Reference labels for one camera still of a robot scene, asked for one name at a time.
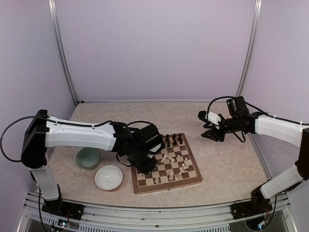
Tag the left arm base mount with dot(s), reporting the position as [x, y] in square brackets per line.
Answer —
[64, 209]

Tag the aluminium frame post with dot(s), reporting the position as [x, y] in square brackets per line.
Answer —
[250, 48]
[61, 51]

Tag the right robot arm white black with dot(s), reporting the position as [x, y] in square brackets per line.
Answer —
[292, 133]

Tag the black chess pieces row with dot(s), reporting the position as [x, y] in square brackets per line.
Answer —
[173, 140]

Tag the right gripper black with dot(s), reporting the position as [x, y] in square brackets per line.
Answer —
[216, 136]

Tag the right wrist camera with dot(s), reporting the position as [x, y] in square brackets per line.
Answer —
[209, 117]

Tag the right aluminium frame post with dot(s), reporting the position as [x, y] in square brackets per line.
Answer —
[250, 48]

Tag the green glass bowl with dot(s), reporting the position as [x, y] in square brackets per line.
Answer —
[88, 158]

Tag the front aluminium rail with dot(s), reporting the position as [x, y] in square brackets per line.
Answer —
[106, 218]

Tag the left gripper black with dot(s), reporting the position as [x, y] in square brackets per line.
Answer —
[145, 169]

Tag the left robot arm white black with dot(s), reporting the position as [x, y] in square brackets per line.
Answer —
[44, 131]

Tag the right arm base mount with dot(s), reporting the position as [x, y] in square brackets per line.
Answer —
[248, 209]

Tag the wooden chess board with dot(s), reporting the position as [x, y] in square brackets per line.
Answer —
[190, 177]

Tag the white ceramic bowl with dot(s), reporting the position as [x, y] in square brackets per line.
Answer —
[108, 178]

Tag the left aluminium frame post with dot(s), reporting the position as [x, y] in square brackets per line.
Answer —
[61, 51]

